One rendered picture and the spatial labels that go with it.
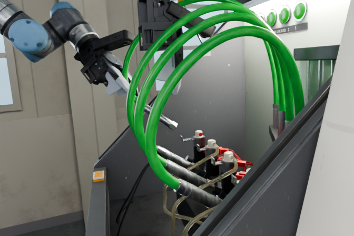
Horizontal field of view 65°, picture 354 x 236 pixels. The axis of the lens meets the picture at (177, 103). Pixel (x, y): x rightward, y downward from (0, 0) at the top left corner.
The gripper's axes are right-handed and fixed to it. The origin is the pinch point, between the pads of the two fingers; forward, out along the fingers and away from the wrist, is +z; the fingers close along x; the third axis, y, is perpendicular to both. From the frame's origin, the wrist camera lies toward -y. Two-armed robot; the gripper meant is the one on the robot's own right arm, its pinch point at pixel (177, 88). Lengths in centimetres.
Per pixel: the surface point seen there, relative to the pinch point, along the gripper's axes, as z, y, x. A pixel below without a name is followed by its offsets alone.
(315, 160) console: 4.5, -5.0, 35.8
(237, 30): -9.5, -2.2, 24.8
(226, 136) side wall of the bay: 21.6, -24.7, -30.9
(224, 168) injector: 12.3, -3.3, 16.9
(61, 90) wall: 13, 50, -173
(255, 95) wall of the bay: 6.7, -32.4, -23.6
